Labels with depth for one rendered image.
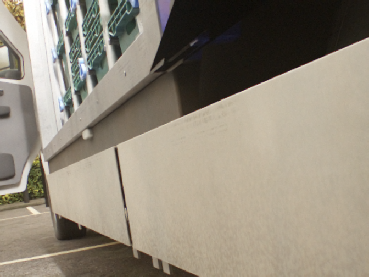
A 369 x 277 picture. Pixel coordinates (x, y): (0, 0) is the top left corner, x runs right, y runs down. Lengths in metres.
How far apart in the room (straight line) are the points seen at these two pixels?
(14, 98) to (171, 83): 3.63
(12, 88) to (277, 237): 3.95
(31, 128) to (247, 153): 3.89
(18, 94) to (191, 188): 3.73
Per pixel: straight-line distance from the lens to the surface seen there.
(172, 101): 0.77
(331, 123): 0.40
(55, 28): 3.13
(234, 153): 0.56
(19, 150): 4.31
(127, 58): 0.91
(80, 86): 2.47
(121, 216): 1.17
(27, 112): 4.39
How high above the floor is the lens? 0.45
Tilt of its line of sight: 3 degrees up
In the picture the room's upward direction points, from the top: 9 degrees counter-clockwise
